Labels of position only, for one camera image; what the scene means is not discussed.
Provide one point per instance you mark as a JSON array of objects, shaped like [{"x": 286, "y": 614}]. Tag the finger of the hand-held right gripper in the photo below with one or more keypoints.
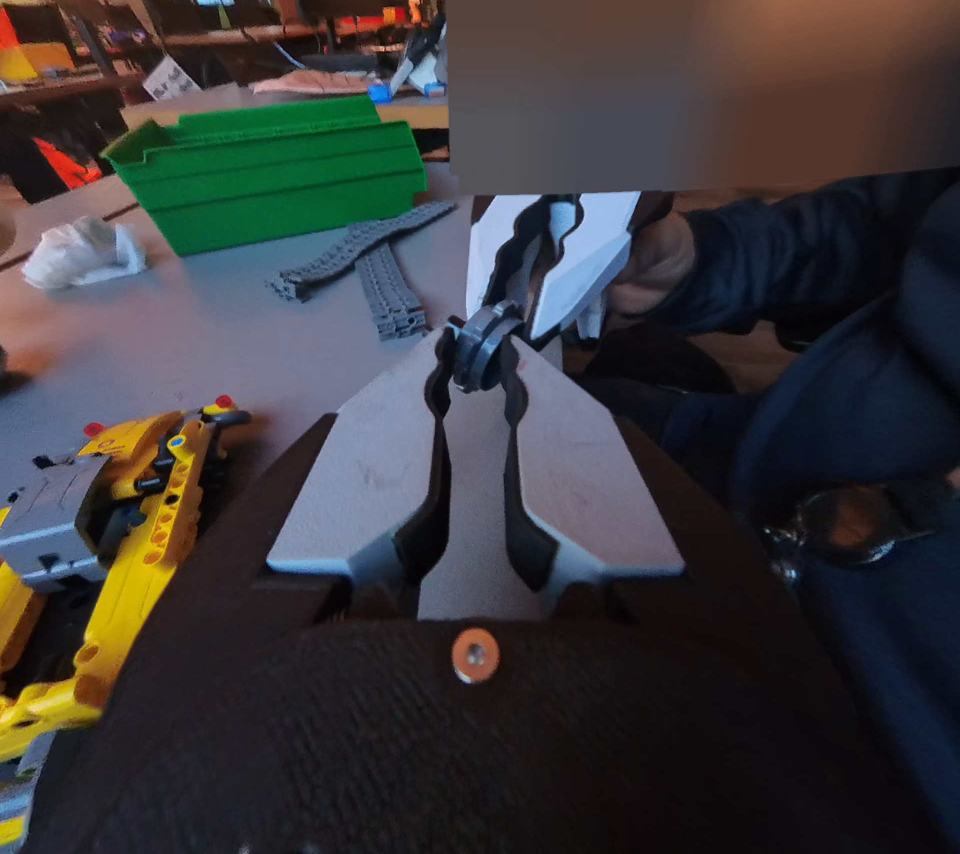
[
  {"x": 484, "y": 247},
  {"x": 592, "y": 254}
]

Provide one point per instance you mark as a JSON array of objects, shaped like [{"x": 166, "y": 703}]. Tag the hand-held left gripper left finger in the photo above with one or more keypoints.
[{"x": 360, "y": 487}]

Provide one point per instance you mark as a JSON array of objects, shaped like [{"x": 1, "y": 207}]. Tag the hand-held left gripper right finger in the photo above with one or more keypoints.
[{"x": 585, "y": 487}]

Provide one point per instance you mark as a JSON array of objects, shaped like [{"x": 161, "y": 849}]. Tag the grey toy wheel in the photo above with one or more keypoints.
[{"x": 480, "y": 352}]

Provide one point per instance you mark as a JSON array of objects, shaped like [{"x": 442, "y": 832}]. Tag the black yellow toy brick vehicle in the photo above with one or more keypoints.
[{"x": 135, "y": 554}]

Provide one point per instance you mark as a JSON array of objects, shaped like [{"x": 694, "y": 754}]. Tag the person's right forearm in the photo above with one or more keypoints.
[{"x": 787, "y": 247}]

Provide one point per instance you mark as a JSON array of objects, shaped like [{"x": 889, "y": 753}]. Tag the grey desk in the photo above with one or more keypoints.
[{"x": 187, "y": 344}]

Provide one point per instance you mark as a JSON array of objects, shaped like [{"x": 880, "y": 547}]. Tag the person's right hand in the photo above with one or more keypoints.
[{"x": 660, "y": 262}]

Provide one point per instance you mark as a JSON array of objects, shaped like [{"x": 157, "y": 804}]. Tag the long grey toy track strip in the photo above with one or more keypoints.
[{"x": 390, "y": 299}]

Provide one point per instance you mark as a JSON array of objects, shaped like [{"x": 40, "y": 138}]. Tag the short grey toy track piece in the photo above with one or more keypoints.
[{"x": 352, "y": 251}]

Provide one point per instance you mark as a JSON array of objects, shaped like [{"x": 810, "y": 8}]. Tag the spare hand-held gripper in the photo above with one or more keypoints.
[{"x": 420, "y": 63}]

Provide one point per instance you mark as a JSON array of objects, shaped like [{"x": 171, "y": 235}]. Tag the green plastic bin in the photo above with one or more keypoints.
[{"x": 285, "y": 194}]

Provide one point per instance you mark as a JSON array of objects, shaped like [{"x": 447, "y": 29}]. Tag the pale grey flat object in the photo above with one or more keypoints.
[{"x": 315, "y": 82}]

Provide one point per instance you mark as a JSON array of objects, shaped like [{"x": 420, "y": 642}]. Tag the metal key carabiner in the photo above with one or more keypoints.
[{"x": 847, "y": 524}]

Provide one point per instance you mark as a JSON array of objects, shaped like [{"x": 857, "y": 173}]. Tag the long table with wooden edge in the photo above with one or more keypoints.
[{"x": 225, "y": 101}]

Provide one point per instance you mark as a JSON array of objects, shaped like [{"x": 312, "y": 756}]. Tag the small white printed sign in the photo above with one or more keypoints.
[{"x": 171, "y": 78}]

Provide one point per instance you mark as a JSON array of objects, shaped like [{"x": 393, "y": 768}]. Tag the crumpled white plastic bag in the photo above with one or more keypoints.
[{"x": 75, "y": 254}]

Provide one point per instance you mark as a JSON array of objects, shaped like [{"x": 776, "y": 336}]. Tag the background shelf with coloured bins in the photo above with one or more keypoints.
[{"x": 45, "y": 56}]

